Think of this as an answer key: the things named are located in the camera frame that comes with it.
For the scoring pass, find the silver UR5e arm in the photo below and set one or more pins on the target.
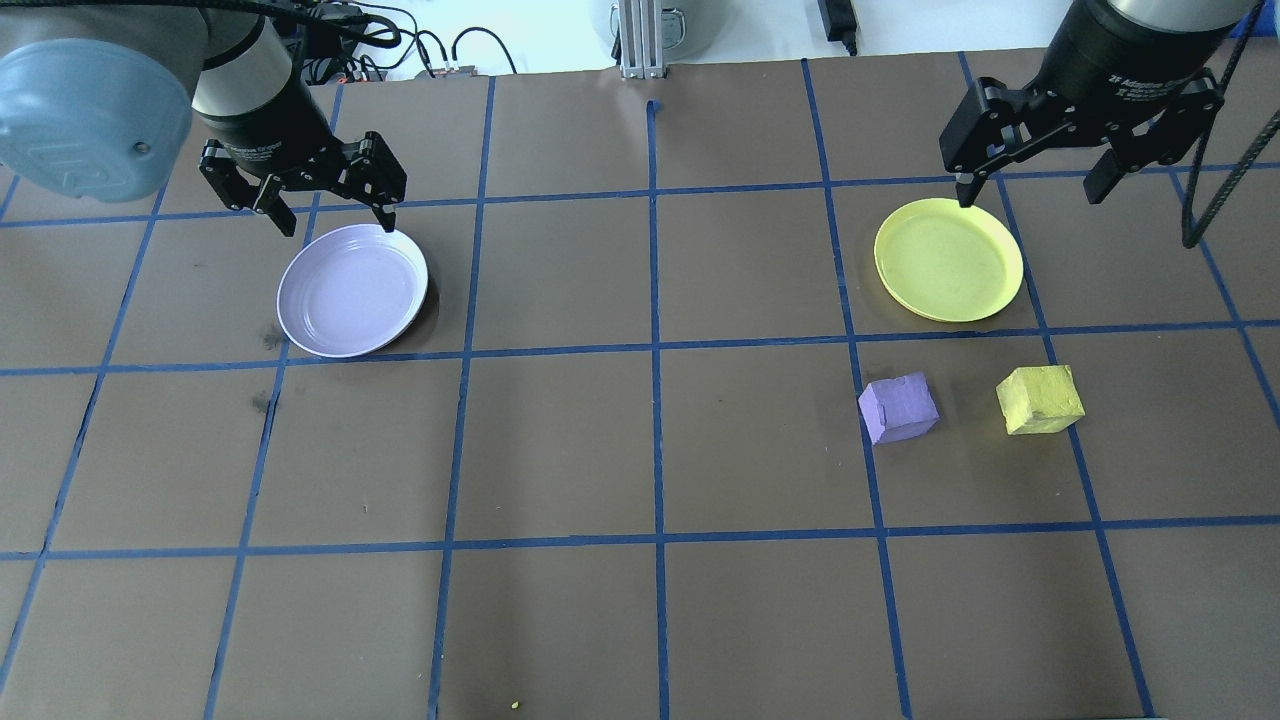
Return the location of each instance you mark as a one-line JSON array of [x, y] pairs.
[[1180, 10], [90, 110]]

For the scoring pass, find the small silver connector hub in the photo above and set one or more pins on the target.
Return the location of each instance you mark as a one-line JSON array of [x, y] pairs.
[[452, 72]]

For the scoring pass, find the aluminum extrusion post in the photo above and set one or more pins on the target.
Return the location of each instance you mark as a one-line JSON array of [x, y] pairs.
[[642, 40]]

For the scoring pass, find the purple round plate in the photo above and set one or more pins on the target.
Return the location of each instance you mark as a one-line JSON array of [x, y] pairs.
[[350, 295]]

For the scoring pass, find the yellow round plate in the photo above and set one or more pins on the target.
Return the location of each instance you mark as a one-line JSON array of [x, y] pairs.
[[945, 265]]

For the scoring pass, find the yellow foam block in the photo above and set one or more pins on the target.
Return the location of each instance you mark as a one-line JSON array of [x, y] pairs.
[[1040, 400]]

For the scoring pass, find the grey round stand base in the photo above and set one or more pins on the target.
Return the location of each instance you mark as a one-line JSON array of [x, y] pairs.
[[695, 25]]

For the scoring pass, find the purple foam block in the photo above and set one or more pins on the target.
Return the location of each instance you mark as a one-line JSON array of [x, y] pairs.
[[898, 410]]

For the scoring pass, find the black power adapter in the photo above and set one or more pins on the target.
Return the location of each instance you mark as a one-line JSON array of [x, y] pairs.
[[838, 20]]

